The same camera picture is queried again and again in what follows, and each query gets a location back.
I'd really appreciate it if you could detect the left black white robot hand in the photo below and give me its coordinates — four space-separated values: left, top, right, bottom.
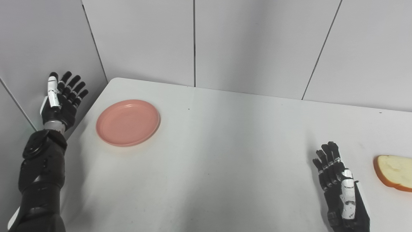
40 71 89 131

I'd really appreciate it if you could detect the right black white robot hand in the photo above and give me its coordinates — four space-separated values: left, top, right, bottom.
312 141 370 232

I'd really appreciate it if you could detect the slice of white bread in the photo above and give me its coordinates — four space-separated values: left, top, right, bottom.
373 155 412 193

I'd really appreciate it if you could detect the pink round plate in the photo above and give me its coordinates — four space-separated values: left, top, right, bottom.
96 99 161 147

